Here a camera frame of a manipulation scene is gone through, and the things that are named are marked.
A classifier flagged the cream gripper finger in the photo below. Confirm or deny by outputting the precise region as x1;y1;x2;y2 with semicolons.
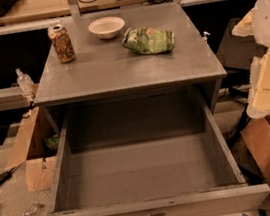
247;49;270;119

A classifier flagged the green jalapeno chip bag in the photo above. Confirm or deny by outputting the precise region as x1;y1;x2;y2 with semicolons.
122;27;175;55

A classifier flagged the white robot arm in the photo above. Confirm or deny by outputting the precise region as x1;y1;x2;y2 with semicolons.
232;0;270;119

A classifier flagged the open grey top drawer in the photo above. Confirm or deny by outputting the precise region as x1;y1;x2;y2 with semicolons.
45;87;270;216

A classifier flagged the black folding chair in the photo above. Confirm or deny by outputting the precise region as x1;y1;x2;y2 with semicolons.
208;13;270;150

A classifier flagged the small white pump bottle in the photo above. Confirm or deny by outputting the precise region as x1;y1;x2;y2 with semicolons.
202;31;211;43

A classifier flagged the grey cabinet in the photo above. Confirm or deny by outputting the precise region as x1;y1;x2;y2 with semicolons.
21;0;233;138

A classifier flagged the white bowl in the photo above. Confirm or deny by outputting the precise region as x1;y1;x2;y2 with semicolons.
88;16;125;40

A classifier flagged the patterned soda can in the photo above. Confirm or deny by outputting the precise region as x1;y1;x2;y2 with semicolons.
47;24;76;63

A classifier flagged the left cardboard box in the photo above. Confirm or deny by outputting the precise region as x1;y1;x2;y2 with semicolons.
4;107;57;192

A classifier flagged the clear sanitizer bottle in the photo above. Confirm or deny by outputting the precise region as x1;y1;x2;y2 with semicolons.
15;69;34;93

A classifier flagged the black power adapter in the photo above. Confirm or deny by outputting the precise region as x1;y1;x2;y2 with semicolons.
0;171;12;186

